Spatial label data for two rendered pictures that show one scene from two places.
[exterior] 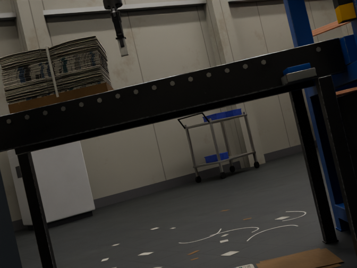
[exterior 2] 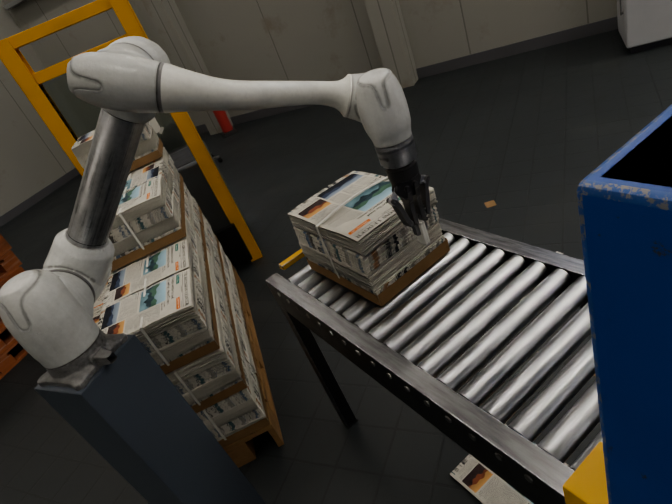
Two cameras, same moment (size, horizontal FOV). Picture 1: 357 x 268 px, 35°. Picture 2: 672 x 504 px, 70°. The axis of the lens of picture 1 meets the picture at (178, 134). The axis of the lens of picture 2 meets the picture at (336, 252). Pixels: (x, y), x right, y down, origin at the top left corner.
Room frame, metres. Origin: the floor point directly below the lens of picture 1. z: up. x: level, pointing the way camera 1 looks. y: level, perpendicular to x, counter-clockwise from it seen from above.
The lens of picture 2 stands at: (1.60, -0.73, 1.65)
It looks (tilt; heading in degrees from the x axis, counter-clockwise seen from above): 30 degrees down; 66
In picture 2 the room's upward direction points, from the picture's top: 23 degrees counter-clockwise
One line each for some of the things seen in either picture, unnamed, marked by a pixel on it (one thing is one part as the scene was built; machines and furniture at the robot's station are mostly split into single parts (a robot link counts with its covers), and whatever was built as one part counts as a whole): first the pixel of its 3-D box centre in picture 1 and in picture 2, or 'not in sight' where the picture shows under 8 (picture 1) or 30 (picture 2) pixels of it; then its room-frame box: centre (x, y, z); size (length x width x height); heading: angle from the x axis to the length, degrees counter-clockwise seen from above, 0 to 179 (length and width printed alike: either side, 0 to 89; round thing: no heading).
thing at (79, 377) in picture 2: not in sight; (83, 353); (1.40, 0.56, 1.03); 0.22 x 0.18 x 0.06; 122
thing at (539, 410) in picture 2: not in sight; (584, 364); (2.22, -0.28, 0.77); 0.47 x 0.05 x 0.05; 179
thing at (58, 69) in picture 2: not in sight; (83, 58); (2.09, 2.54, 1.62); 0.75 x 0.06 x 0.06; 161
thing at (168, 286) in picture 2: not in sight; (193, 321); (1.72, 1.44, 0.42); 1.17 x 0.39 x 0.83; 71
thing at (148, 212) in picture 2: not in sight; (135, 222); (1.76, 1.57, 0.95); 0.38 x 0.29 x 0.23; 162
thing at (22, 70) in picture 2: not in sight; (101, 187); (1.78, 2.65, 0.92); 0.09 x 0.09 x 1.85; 71
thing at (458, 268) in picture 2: not in sight; (430, 292); (2.22, 0.17, 0.77); 0.47 x 0.05 x 0.05; 179
